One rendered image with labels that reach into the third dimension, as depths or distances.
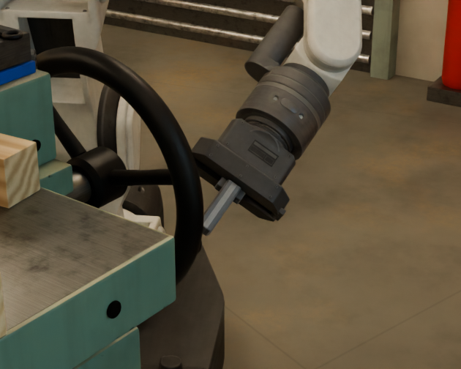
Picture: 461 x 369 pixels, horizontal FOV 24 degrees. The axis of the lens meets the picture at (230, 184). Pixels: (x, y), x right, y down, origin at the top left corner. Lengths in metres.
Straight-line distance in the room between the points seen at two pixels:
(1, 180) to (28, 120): 0.14
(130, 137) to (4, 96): 0.79
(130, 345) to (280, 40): 0.47
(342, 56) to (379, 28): 2.60
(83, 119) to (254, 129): 0.60
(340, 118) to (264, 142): 2.32
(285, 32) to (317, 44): 0.06
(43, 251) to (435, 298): 1.77
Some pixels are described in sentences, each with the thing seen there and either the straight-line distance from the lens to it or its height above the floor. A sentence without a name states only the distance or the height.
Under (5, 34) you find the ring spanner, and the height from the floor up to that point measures 1.01.
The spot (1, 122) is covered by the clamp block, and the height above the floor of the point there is 0.93.
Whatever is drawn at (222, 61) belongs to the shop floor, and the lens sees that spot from 4.00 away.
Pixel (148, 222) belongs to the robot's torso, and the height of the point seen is 0.34.
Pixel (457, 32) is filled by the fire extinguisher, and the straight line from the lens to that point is 3.59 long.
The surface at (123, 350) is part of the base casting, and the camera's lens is 0.91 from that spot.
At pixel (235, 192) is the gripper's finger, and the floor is 0.79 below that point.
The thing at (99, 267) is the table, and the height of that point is 0.90.
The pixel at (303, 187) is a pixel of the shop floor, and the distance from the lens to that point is 3.00.
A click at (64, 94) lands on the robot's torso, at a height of 0.70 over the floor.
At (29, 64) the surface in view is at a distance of 1.02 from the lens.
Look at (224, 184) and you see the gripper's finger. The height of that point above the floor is 0.80.
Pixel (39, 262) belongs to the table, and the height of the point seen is 0.90.
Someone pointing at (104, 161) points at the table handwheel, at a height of 0.84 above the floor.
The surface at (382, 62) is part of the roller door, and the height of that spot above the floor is 0.06.
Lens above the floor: 1.30
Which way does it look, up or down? 26 degrees down
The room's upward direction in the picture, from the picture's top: straight up
